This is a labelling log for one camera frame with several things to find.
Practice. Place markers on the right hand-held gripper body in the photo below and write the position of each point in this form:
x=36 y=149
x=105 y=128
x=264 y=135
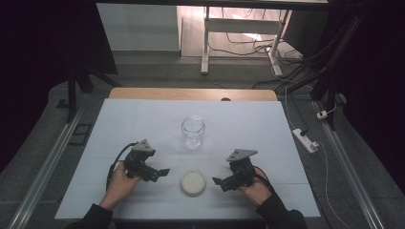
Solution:
x=241 y=168

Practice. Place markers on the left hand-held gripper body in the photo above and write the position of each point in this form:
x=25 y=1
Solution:
x=138 y=160

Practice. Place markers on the white round jar lid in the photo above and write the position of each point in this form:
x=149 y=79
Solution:
x=193 y=183

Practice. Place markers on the clear glass jar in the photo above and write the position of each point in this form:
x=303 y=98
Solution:
x=193 y=132

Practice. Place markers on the person's right hand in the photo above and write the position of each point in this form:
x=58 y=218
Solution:
x=258 y=191

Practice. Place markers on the person's left hand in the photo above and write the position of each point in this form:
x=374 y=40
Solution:
x=122 y=187

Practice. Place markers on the white table cover sheet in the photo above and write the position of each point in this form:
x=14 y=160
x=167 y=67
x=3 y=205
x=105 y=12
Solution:
x=242 y=127

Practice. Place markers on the white power strip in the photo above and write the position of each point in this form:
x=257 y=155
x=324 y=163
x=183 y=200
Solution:
x=305 y=140

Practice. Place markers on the wooden table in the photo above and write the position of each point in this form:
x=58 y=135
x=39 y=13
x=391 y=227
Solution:
x=191 y=94

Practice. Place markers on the black metal stand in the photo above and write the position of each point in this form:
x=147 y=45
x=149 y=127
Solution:
x=328 y=79
x=71 y=95

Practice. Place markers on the small white adapter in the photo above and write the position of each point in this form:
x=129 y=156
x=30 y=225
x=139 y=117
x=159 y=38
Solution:
x=322 y=114

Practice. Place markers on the dark curtain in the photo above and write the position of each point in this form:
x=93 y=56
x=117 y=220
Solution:
x=382 y=79
x=31 y=63

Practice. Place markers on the black rectangular floor frame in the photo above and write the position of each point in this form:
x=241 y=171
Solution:
x=79 y=134

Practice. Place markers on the aluminium rail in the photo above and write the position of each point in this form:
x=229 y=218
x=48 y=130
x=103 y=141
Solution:
x=350 y=168
x=44 y=171

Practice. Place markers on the white desk frame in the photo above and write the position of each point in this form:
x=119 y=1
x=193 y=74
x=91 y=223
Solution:
x=242 y=26

